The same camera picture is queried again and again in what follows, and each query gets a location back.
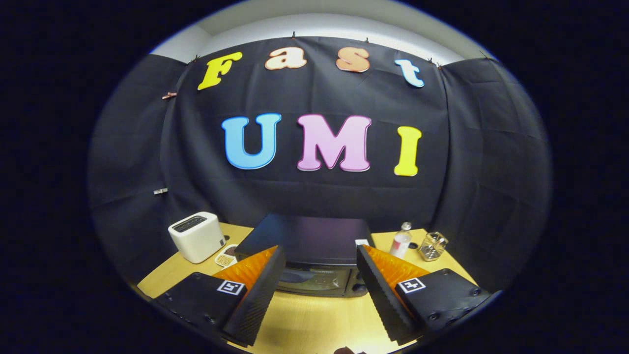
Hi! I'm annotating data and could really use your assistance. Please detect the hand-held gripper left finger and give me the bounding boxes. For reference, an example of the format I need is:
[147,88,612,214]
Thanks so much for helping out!
[155,245,286,347]

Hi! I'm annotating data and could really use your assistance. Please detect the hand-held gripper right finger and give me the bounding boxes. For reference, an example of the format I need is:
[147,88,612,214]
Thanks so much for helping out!
[356,244,492,346]

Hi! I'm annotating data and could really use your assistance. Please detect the black toaster oven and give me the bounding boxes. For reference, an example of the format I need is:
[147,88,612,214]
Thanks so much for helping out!
[234,213,375,298]

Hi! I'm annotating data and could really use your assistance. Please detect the white bread toaster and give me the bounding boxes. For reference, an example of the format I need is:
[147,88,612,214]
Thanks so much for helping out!
[168,211,227,264]

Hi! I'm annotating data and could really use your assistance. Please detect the divided dish of beans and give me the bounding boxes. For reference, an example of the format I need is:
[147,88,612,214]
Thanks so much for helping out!
[215,244,240,268]

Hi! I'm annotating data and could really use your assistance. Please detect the clear plastic bottle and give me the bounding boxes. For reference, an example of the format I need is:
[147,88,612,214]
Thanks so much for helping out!
[390,222,412,260]

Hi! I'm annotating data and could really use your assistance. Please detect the wire mesh holder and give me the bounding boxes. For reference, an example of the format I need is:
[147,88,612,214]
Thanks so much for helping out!
[418,232,449,262]

